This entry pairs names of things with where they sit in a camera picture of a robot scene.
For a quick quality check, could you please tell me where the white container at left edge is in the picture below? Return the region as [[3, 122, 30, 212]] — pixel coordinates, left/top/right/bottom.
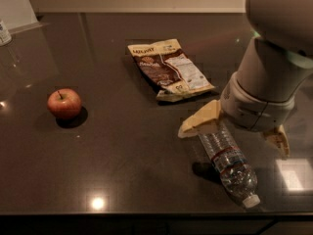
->
[[0, 20, 12, 46]]

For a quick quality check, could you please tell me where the red apple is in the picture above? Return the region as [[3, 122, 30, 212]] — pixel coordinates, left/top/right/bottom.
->
[[47, 88, 82, 119]]

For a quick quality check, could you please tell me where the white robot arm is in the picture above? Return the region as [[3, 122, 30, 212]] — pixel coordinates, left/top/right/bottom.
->
[[178, 0, 313, 156]]

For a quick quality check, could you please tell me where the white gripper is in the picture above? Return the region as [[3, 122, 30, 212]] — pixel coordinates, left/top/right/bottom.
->
[[178, 72, 294, 157]]

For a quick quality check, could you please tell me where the white board leaning on wall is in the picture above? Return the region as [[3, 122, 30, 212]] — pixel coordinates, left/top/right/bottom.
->
[[0, 0, 42, 34]]

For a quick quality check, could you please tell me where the clear plastic water bottle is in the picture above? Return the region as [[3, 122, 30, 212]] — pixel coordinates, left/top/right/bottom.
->
[[199, 122, 260, 209]]

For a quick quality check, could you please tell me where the brown white snack bag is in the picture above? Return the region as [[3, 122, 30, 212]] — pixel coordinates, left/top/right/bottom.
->
[[128, 39, 214, 102]]

